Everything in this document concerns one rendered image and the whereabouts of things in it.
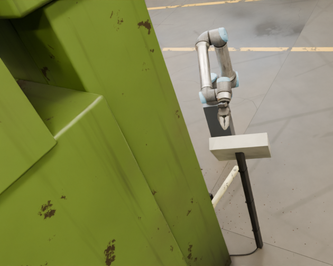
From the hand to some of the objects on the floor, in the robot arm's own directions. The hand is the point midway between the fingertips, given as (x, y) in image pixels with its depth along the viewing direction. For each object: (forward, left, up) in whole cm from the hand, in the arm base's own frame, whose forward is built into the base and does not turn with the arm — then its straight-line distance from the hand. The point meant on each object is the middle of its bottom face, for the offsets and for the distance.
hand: (224, 127), depth 218 cm
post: (+19, +9, -112) cm, 114 cm away
